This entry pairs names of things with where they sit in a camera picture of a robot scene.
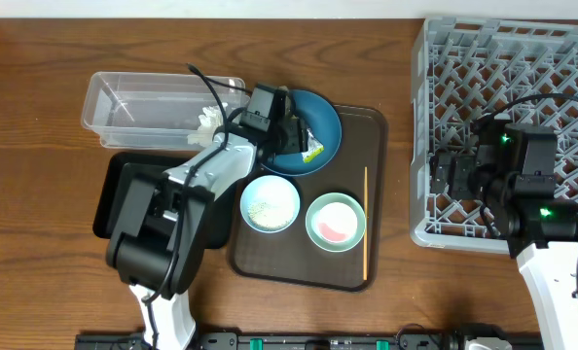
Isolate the white tissue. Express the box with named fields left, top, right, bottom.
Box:
left=187, top=105, right=223, bottom=148

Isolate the black plastic bin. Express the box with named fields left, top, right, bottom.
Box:
left=92, top=152, right=236, bottom=249

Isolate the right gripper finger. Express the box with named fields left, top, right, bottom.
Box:
left=429, top=154, right=453, bottom=193
left=449, top=156, right=475, bottom=200

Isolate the brown serving tray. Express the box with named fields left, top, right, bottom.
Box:
left=227, top=105, right=388, bottom=292

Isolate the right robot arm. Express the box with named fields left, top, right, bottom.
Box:
left=430, top=120, right=578, bottom=349

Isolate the clear plastic bin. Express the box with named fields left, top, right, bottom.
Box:
left=81, top=72, right=249, bottom=151

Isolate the grey dishwasher rack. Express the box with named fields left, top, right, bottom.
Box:
left=410, top=17, right=578, bottom=254

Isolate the yellow green snack wrapper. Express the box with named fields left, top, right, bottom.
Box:
left=302, top=127, right=324, bottom=163

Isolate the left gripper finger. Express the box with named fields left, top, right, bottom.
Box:
left=269, top=126, right=289, bottom=156
left=288, top=117, right=308, bottom=154

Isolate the wooden chopstick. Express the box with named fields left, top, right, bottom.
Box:
left=363, top=166, right=369, bottom=281

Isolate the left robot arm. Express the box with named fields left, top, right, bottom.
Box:
left=106, top=84, right=303, bottom=349

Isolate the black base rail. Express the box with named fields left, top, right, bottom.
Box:
left=73, top=325, right=546, bottom=350

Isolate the light blue bowl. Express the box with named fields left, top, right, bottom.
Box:
left=239, top=175, right=301, bottom=233

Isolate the mint green bowl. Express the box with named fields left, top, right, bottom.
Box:
left=306, top=192, right=365, bottom=253

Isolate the white cup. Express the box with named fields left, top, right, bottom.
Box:
left=314, top=202, right=358, bottom=243

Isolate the dark blue plate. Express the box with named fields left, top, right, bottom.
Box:
left=261, top=89, right=343, bottom=176

